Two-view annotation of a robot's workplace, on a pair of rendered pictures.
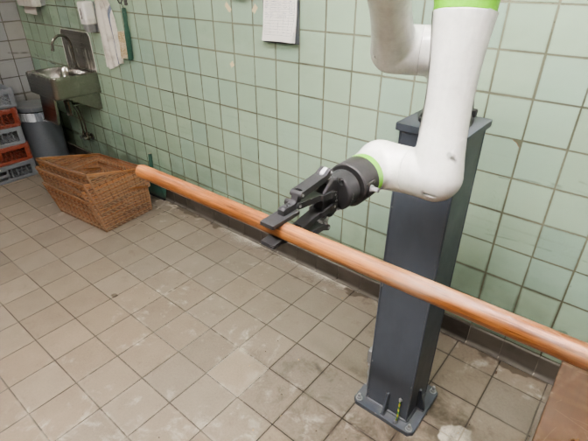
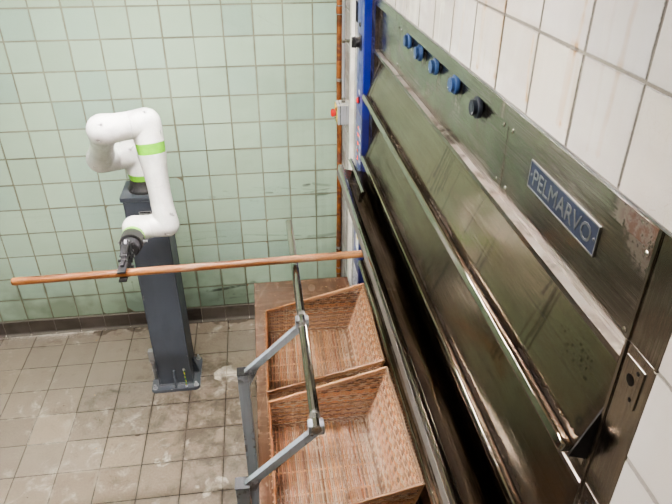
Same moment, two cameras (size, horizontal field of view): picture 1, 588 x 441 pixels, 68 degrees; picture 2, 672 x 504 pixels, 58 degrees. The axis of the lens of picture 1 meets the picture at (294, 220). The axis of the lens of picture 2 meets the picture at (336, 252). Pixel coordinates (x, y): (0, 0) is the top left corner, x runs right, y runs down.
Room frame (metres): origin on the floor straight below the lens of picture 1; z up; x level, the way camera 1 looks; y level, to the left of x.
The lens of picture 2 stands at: (-1.26, 0.88, 2.45)
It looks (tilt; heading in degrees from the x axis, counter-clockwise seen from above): 31 degrees down; 313
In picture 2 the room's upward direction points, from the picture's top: straight up
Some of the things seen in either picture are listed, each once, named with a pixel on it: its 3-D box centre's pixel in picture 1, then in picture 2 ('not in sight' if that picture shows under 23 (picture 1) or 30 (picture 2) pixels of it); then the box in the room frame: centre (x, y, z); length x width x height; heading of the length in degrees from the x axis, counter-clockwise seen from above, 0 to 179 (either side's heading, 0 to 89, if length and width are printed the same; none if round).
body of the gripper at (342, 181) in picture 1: (332, 194); (129, 250); (0.76, -0.07, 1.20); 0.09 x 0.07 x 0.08; 141
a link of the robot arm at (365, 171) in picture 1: (353, 182); (132, 241); (0.81, -0.12, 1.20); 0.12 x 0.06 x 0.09; 51
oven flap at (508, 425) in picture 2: not in sight; (429, 248); (-0.42, -0.42, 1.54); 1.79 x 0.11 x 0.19; 140
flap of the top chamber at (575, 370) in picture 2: not in sight; (436, 165); (-0.42, -0.42, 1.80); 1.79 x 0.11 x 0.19; 140
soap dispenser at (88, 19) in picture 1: (87, 17); not in sight; (3.41, 1.47, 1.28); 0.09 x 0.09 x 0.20; 50
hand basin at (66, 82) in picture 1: (66, 94); not in sight; (3.54, 1.83, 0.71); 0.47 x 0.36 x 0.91; 50
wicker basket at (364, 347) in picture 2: not in sight; (319, 346); (0.20, -0.58, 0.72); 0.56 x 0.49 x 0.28; 139
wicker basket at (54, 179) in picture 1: (94, 181); not in sight; (2.83, 1.43, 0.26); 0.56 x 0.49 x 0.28; 57
